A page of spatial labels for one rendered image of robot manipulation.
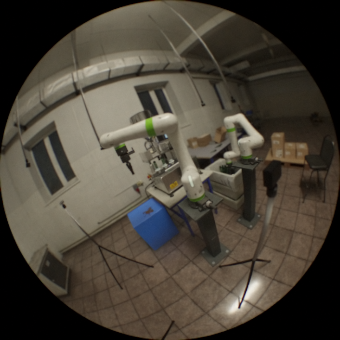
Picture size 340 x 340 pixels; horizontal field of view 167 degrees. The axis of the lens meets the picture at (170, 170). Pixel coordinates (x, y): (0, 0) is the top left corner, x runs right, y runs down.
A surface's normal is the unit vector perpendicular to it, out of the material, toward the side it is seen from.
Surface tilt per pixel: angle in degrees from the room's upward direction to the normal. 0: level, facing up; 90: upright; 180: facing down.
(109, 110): 90
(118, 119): 90
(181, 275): 0
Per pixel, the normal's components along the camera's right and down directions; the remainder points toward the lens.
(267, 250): -0.38, -0.87
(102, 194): 0.51, 0.10
